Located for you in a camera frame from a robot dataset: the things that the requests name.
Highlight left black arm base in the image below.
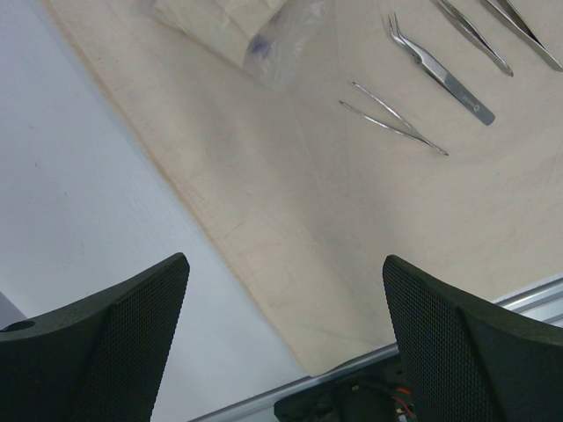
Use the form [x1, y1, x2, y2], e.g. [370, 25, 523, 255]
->
[274, 357, 417, 421]

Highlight curved tip steel tweezers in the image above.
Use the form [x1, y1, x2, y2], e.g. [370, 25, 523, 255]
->
[388, 14, 495, 126]

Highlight long pointed steel tweezers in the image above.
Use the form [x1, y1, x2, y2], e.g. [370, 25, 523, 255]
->
[480, 0, 562, 72]

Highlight straight steel tweezers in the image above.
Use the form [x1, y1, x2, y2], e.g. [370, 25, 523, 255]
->
[432, 0, 514, 77]

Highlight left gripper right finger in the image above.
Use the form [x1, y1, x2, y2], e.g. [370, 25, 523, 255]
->
[383, 255, 562, 421]

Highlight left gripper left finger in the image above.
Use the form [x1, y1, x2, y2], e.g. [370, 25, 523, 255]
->
[1, 253, 190, 421]

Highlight thin steel tweezers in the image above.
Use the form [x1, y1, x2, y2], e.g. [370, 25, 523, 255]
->
[339, 81, 449, 156]

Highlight beige cloth mat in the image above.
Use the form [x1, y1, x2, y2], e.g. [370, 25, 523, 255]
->
[44, 1, 562, 375]

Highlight aluminium mounting rail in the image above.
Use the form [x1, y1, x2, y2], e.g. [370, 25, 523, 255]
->
[195, 274, 562, 422]

